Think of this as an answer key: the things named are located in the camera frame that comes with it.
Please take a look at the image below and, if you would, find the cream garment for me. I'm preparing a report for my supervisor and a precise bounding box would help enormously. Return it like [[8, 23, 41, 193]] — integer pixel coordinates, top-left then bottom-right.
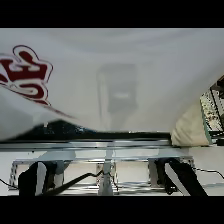
[[170, 99, 211, 148]]

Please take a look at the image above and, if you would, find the white T-shirt with red print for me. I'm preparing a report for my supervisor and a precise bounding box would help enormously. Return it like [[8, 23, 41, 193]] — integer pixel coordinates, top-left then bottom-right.
[[0, 28, 224, 142]]

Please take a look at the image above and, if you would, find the silver frame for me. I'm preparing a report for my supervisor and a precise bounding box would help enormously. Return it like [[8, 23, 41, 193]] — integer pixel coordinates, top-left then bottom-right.
[[0, 139, 224, 197]]

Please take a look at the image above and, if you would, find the black cable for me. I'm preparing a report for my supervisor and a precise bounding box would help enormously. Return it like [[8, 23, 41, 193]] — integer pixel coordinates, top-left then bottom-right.
[[35, 169, 105, 197], [194, 167, 224, 181]]

